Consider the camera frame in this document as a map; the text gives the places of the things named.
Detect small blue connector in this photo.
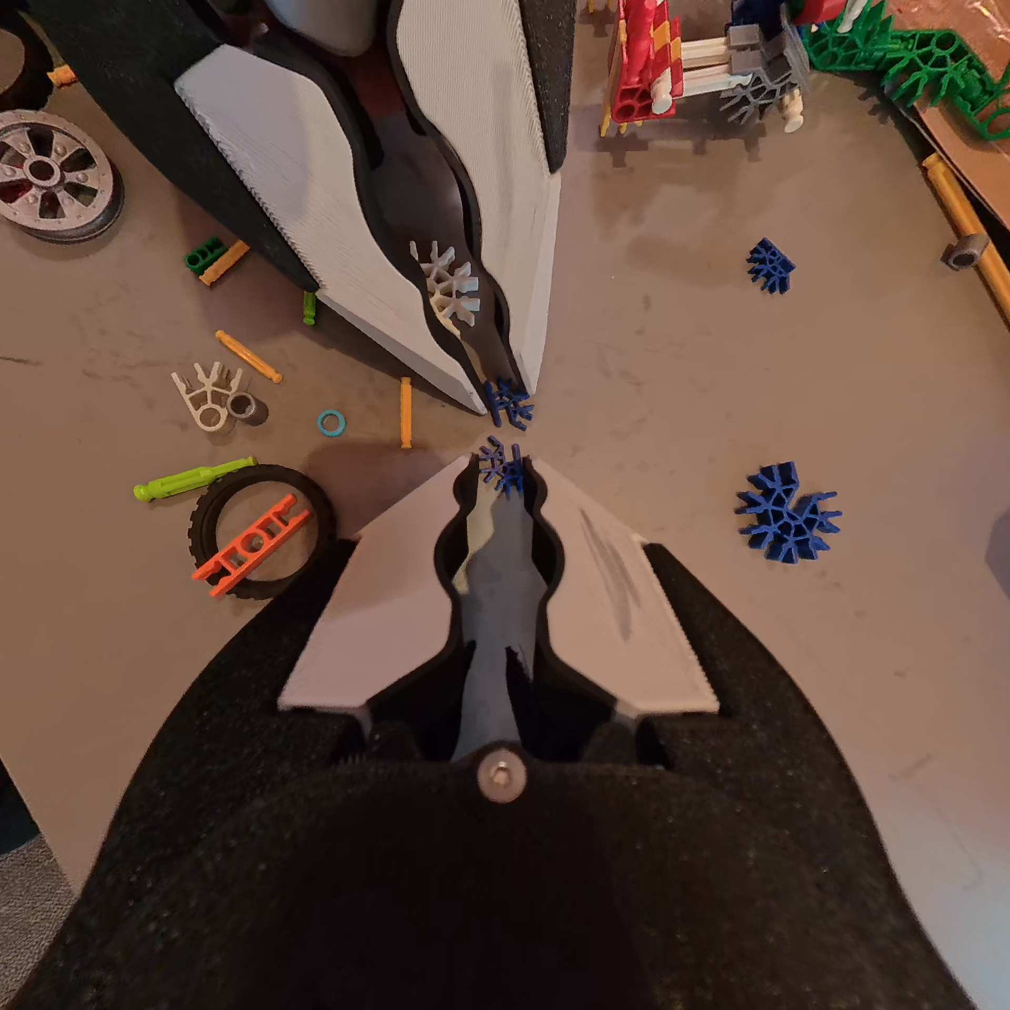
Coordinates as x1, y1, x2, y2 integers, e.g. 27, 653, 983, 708
745, 237, 798, 296
477, 436, 527, 498
481, 378, 538, 432

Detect red printed toy package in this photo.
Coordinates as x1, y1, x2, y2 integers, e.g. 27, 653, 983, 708
887, 0, 1010, 231

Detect long yellow rod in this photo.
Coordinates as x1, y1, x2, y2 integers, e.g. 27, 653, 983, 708
922, 151, 1010, 328

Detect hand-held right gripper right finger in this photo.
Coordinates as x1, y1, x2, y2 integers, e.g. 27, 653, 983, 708
524, 456, 721, 725

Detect orange ladder connector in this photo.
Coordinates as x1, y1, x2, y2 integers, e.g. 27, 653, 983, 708
191, 492, 312, 599

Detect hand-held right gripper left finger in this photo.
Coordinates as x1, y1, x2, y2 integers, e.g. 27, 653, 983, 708
276, 454, 484, 735

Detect silver wheel hub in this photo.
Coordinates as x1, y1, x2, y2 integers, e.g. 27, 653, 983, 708
0, 108, 126, 246

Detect white snowflake connector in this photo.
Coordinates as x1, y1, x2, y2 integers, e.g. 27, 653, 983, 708
409, 240, 482, 339

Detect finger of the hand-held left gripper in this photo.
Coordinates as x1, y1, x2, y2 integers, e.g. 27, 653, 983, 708
388, 0, 564, 394
174, 41, 494, 415

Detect large blue snowflake connector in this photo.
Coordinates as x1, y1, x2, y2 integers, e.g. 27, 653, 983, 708
734, 461, 844, 565

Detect black rubber tyre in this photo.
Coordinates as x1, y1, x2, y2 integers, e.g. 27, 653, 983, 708
188, 463, 338, 602
0, 9, 58, 113

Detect multicoloured construction toy model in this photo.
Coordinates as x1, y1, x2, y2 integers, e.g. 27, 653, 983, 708
598, 0, 1010, 145

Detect white triangular connector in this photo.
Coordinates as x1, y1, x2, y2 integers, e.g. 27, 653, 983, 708
170, 360, 245, 433

